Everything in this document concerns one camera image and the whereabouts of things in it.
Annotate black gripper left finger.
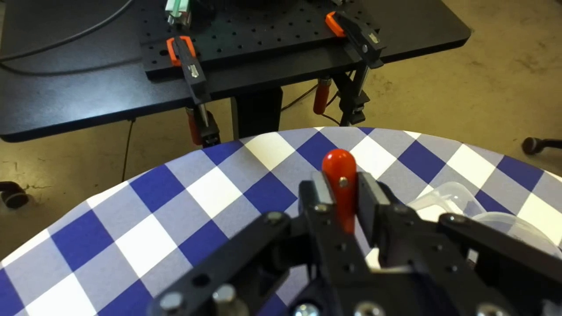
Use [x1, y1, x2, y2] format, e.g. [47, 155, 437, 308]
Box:
[147, 176, 367, 316]

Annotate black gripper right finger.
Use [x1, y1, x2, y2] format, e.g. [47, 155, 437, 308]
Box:
[356, 168, 562, 296]

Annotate red handled metal spoon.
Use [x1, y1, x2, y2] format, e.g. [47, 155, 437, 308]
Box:
[319, 147, 360, 236]

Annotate blue white checkered tablecloth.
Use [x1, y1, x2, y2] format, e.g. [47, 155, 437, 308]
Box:
[0, 124, 562, 316]

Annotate black chair caster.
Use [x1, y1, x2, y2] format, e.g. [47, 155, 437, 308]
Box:
[520, 134, 562, 157]
[0, 180, 31, 210]

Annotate orange black clamp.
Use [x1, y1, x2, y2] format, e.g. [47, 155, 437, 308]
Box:
[163, 33, 223, 147]
[312, 8, 386, 126]

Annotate black perforated robot table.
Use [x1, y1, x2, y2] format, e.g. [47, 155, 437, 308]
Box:
[0, 0, 474, 143]

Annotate black table cable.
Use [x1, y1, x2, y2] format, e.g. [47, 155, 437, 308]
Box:
[0, 0, 137, 66]

